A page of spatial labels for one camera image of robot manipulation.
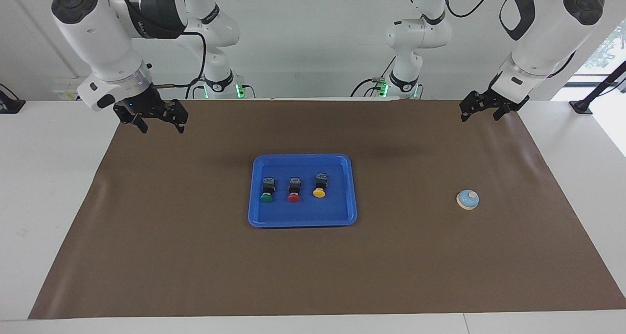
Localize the black clamp mount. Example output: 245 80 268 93
0 83 26 114

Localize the white wall socket box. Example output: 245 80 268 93
53 77 101 101

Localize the blue plastic tray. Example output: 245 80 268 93
248 154 358 228

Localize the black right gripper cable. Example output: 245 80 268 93
149 30 207 89

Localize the brown table mat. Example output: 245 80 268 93
28 99 626 320

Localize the light blue service bell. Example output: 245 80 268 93
456 189 480 210

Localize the glass window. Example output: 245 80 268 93
573 21 626 88

